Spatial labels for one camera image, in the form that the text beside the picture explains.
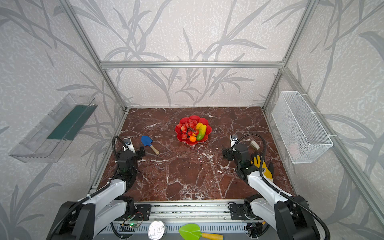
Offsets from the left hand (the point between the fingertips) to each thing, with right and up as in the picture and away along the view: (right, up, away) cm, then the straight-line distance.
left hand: (133, 140), depth 85 cm
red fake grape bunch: (+31, +6, +11) cm, 33 cm away
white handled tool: (+74, -5, +10) cm, 75 cm away
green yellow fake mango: (+40, +6, +17) cm, 44 cm away
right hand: (+58, -1, +3) cm, 58 cm away
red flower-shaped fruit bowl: (+30, -2, +13) cm, 33 cm away
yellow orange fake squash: (+38, +8, +19) cm, 43 cm away
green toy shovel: (+36, -41, -16) cm, 56 cm away
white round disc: (+20, -37, -20) cm, 47 cm away
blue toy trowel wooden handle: (+2, -3, +16) cm, 16 cm away
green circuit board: (+5, -40, -14) cm, 43 cm away
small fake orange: (+34, -1, +13) cm, 36 cm away
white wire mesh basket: (+82, +5, -24) cm, 85 cm away
